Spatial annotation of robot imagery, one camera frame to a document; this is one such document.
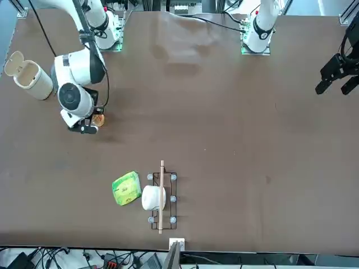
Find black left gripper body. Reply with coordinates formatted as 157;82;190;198
340;18;359;67

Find green tissue pack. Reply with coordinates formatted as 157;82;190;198
112;171;142;207

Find aluminium corner post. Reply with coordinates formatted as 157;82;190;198
16;4;29;19
338;11;352;26

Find white cup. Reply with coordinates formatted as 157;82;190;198
141;184;167;211

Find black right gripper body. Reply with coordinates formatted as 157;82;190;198
68;118;100;135

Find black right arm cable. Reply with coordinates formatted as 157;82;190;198
27;0;110;113

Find black orange connector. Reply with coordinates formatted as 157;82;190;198
103;253;119;269

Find black left arm base cable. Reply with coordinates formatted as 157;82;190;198
168;12;245;33

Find aluminium frame post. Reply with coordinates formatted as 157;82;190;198
162;237;186;269

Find beige bin with flip lid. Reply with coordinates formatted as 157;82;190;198
4;50;54;101

